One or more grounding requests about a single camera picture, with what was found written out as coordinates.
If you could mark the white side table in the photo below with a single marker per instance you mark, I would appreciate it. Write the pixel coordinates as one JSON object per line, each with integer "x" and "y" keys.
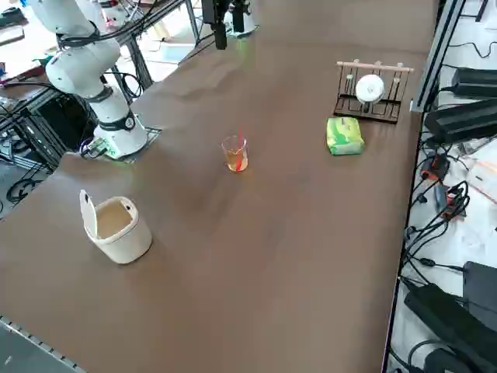
{"x": 452, "y": 241}

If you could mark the green tissue pack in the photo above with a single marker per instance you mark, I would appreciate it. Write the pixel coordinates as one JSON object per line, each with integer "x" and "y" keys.
{"x": 343, "y": 136}

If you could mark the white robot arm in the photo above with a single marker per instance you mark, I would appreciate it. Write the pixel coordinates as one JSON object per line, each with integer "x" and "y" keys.
{"x": 251, "y": 19}
{"x": 83, "y": 66}

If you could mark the aluminium frame strut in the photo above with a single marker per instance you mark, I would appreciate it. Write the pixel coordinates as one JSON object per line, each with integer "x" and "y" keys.
{"x": 137, "y": 62}

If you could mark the black square box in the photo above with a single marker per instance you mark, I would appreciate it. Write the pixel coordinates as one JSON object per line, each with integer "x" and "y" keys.
{"x": 483, "y": 287}

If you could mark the orange black clamp device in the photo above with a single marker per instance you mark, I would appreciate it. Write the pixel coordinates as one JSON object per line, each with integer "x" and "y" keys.
{"x": 436, "y": 167}
{"x": 442, "y": 198}

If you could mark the cream trash bin with lid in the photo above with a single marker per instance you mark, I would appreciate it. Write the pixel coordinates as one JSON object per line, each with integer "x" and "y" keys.
{"x": 124, "y": 241}

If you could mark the black equipment frame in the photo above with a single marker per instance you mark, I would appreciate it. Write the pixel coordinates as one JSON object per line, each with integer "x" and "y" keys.
{"x": 58, "y": 116}

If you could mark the red stirring stick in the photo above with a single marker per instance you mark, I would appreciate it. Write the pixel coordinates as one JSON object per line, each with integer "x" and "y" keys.
{"x": 240, "y": 143}

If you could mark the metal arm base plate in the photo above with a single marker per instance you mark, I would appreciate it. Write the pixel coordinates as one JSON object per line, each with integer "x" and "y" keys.
{"x": 153, "y": 134}

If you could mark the clear measuring cup yellow liquid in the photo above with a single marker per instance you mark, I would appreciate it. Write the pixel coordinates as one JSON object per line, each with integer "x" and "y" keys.
{"x": 235, "y": 163}

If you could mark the pink white box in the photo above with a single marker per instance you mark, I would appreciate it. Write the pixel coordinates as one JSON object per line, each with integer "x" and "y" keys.
{"x": 485, "y": 178}

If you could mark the long black box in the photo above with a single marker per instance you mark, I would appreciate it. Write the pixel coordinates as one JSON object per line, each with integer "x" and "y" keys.
{"x": 438, "y": 311}
{"x": 462, "y": 120}

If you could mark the aluminium frame post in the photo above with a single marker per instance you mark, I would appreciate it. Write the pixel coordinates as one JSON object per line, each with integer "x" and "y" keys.
{"x": 436, "y": 58}

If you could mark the grey metal edge rail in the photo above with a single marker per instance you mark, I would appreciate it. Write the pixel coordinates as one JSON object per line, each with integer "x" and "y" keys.
{"x": 39, "y": 342}

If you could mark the black power brick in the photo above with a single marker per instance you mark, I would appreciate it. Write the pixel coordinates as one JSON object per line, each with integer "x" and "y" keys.
{"x": 477, "y": 81}

